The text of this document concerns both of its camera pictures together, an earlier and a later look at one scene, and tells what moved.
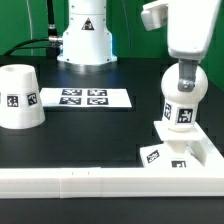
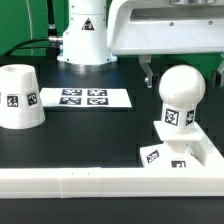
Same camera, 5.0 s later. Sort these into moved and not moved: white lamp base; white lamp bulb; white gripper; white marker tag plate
Moved: white gripper
Not moved: white lamp base; white lamp bulb; white marker tag plate
